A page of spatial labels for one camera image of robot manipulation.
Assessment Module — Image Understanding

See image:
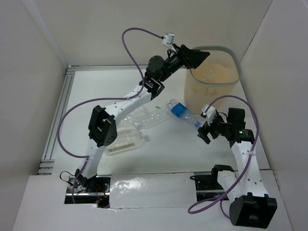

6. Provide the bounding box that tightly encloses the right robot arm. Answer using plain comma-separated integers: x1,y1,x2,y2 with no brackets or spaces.
198,105,277,229

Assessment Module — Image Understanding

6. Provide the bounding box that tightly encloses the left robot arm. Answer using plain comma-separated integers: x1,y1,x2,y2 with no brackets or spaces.
75,45,210,192

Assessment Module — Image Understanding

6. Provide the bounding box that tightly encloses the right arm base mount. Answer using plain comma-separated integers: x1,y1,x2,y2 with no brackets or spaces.
190,165,234,202

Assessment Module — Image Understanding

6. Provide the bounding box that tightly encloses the red cap small bottle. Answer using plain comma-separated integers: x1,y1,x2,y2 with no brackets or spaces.
204,87,217,96

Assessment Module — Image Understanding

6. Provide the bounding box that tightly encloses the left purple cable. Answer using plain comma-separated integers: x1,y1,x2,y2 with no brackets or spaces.
57,28,166,204

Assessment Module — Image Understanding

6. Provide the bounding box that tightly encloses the beige plastic bin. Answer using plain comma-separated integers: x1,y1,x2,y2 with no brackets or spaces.
183,45,242,114

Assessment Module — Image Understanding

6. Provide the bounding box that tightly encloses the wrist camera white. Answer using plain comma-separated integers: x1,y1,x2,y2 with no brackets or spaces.
201,104,217,124
162,32,175,47

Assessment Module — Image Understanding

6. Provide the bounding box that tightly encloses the purple cable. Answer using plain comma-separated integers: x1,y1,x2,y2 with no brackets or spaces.
187,95,259,219
57,28,166,204

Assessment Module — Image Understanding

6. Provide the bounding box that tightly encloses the crushed clear bottle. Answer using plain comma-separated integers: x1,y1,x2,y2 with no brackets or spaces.
119,106,149,128

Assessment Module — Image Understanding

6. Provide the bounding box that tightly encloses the large square clear bottle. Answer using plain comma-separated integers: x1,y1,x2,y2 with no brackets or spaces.
104,127,147,154

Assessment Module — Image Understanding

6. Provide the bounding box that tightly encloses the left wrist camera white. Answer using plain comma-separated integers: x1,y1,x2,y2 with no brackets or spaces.
162,32,175,47

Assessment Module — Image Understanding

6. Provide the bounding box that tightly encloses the long clear bottle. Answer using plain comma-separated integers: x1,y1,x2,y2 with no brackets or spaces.
134,108,170,129

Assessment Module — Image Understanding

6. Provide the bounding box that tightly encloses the blue label clear bottle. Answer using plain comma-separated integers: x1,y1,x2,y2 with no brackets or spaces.
166,99,201,129

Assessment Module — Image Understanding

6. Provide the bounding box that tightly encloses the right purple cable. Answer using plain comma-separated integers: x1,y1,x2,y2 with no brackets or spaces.
187,95,259,219

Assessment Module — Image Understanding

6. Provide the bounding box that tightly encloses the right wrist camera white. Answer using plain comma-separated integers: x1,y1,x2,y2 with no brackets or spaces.
201,104,217,124

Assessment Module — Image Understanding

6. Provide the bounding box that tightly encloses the aluminium frame rail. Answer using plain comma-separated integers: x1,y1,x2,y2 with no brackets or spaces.
38,64,191,174

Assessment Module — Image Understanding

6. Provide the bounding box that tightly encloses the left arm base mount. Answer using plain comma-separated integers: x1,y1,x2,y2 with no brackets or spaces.
59,171,111,208

